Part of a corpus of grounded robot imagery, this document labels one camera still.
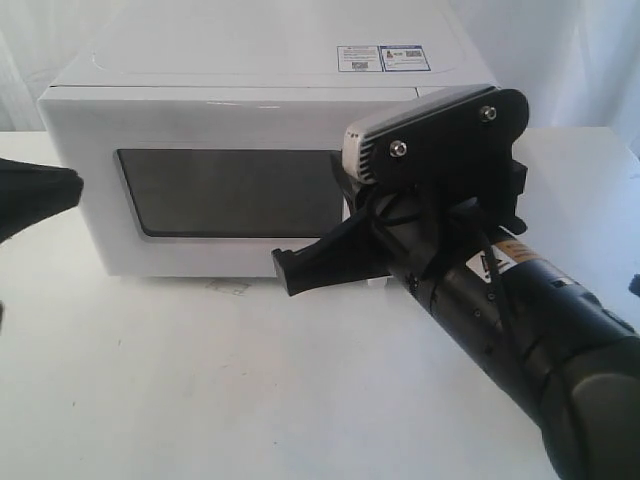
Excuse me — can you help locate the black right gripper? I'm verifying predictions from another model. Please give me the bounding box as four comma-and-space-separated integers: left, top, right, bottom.
272, 152, 527, 297

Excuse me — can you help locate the white microwave door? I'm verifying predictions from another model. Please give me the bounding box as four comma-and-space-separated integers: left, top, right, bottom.
39, 86, 417, 277

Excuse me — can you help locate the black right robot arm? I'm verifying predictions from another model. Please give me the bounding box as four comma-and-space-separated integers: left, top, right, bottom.
272, 159, 639, 479

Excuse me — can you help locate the white microwave oven body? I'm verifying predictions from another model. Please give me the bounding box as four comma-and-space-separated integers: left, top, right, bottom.
48, 40, 501, 289

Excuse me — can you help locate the blue red info sticker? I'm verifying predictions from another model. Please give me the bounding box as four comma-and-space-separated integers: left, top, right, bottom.
379, 45, 431, 72

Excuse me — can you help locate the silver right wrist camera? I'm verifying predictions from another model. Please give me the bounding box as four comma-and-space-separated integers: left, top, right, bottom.
342, 84, 529, 187

